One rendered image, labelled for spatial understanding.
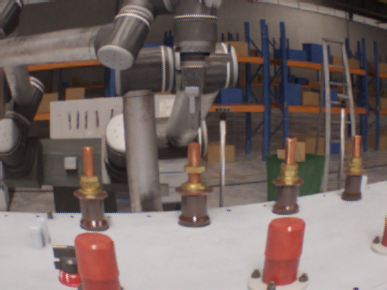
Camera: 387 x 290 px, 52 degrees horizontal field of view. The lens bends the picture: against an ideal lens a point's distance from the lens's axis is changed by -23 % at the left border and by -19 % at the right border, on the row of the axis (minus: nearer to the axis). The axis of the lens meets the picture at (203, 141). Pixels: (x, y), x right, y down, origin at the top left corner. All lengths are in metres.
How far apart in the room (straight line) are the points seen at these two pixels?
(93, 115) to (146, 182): 4.48
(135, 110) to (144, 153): 0.13
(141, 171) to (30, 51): 0.55
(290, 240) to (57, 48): 0.82
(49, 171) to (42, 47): 1.54
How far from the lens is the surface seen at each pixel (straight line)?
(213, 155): 9.56
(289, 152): 1.28
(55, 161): 2.72
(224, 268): 0.93
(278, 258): 0.78
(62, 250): 0.81
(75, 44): 1.21
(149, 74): 1.40
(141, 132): 1.43
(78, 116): 5.87
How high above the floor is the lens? 1.74
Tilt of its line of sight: 8 degrees down
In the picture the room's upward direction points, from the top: straight up
